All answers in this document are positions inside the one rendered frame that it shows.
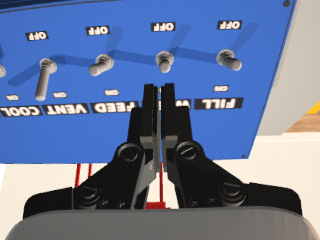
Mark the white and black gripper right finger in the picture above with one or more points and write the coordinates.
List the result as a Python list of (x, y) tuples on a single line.
[(198, 181)]

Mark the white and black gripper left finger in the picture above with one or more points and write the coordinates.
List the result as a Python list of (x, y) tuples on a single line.
[(124, 182)]

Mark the blue switch console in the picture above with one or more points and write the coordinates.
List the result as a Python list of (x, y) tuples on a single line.
[(52, 111)]

